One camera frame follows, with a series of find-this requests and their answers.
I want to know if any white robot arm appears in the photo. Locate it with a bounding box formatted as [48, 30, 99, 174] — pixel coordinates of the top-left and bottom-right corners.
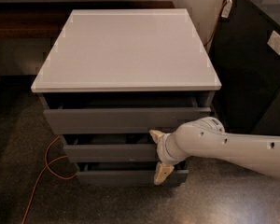
[149, 117, 280, 185]

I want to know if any grey drawer cabinet white top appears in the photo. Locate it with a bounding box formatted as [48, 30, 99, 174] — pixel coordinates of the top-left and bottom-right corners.
[31, 8, 221, 187]

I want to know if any orange cable on floor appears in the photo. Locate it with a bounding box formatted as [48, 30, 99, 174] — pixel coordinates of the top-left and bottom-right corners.
[21, 135, 78, 224]

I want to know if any black bin cabinet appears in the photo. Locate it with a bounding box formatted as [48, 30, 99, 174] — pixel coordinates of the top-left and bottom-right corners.
[209, 0, 280, 135]

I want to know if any grey bottom drawer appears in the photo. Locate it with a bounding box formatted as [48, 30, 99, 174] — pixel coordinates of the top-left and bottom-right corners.
[76, 161, 189, 186]

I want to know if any dark wooden bench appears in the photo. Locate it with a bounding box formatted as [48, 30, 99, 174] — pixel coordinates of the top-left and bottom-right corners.
[0, 1, 175, 38]

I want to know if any grey top drawer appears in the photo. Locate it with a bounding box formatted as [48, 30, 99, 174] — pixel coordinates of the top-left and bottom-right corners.
[44, 106, 211, 134]

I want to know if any grey drawer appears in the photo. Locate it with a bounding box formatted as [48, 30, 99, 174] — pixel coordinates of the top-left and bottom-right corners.
[62, 133, 159, 162]
[44, 106, 211, 134]
[76, 161, 189, 186]

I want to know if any white cable tag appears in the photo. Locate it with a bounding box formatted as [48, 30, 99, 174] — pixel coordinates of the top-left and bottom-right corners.
[221, 0, 232, 19]

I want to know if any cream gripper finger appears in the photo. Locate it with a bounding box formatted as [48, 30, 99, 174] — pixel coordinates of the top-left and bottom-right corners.
[154, 162, 174, 185]
[149, 130, 164, 144]

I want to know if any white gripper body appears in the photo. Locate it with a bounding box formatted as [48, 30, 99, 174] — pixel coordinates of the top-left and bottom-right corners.
[157, 133, 188, 165]

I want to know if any white label sticker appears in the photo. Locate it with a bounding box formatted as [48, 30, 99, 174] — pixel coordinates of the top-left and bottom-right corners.
[267, 31, 280, 55]

